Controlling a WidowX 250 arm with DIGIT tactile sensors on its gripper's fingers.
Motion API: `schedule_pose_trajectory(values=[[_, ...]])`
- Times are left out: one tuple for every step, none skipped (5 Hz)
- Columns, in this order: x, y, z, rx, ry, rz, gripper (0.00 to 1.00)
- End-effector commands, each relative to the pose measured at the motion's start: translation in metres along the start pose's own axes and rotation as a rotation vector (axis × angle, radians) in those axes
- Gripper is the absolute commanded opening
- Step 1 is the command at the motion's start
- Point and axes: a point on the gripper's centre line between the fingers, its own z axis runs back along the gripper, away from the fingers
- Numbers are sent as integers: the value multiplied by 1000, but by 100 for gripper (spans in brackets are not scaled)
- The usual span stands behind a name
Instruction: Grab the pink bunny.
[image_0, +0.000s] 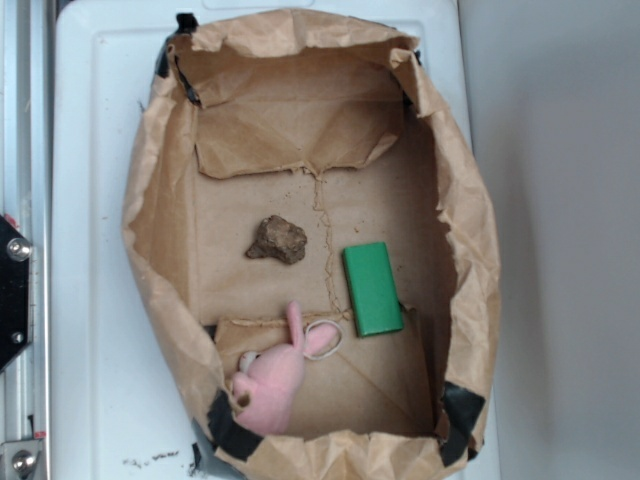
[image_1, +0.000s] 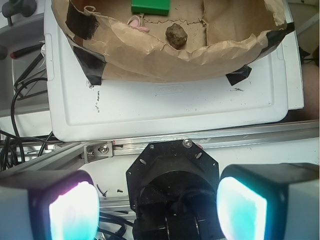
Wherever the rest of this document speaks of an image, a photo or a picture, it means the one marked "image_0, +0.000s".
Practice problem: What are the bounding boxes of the pink plush bunny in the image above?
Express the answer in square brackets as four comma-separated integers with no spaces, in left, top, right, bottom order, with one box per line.
[231,301,343,436]

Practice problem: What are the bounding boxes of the brown rock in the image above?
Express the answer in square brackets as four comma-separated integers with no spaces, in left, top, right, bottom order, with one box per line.
[245,215,308,265]

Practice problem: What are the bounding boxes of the green rectangular block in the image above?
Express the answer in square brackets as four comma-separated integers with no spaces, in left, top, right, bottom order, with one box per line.
[343,242,404,337]

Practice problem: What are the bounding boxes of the brown paper bag bin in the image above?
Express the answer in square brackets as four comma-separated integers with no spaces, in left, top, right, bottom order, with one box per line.
[122,9,500,479]

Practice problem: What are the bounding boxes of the white plastic tray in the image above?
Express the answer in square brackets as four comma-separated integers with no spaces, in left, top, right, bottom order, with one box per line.
[48,1,275,479]

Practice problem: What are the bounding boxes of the black mounting plate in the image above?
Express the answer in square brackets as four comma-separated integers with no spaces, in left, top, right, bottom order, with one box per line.
[0,215,33,373]

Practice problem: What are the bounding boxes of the aluminium frame rail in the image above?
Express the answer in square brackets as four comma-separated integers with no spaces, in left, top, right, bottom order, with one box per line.
[1,1,57,479]

